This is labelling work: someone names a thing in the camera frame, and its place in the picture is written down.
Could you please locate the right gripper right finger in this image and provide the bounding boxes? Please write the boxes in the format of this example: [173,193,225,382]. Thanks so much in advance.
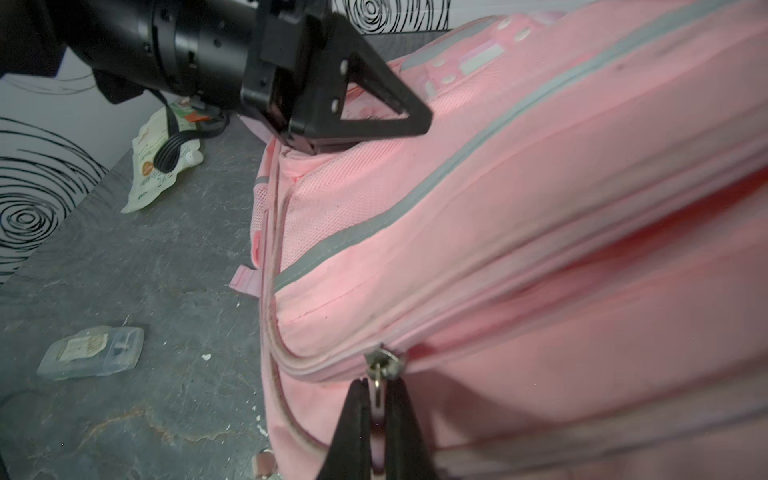
[385,379,439,480]

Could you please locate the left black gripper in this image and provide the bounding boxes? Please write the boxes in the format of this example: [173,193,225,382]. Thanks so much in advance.
[138,1,433,154]

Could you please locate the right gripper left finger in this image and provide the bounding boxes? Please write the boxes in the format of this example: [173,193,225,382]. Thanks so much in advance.
[316,379,371,480]

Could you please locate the pink student backpack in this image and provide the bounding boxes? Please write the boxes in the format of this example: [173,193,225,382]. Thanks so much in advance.
[232,1,767,479]

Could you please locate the clear plastic packet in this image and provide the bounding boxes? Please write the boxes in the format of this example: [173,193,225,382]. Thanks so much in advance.
[37,326,145,381]

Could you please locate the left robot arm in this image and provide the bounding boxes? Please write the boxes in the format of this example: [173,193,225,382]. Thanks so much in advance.
[1,1,432,154]

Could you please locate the white green spout pouch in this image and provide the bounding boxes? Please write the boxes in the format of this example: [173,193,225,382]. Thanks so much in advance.
[121,98,208,215]

